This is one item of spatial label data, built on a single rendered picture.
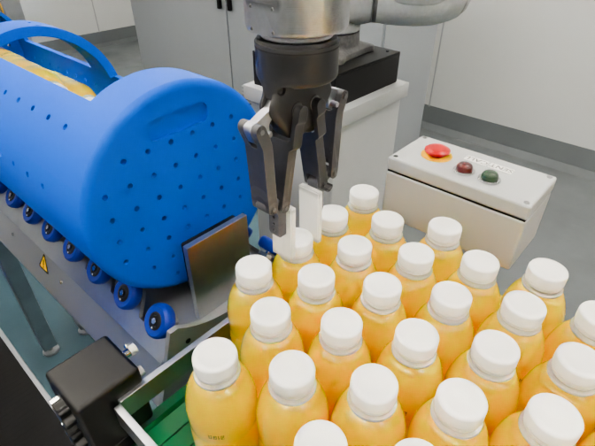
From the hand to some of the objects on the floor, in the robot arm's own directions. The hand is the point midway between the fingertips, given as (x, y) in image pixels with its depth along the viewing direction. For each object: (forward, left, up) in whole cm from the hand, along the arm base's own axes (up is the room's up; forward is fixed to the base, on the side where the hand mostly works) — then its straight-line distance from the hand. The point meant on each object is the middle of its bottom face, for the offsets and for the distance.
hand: (297, 223), depth 51 cm
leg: (-3, -115, -113) cm, 161 cm away
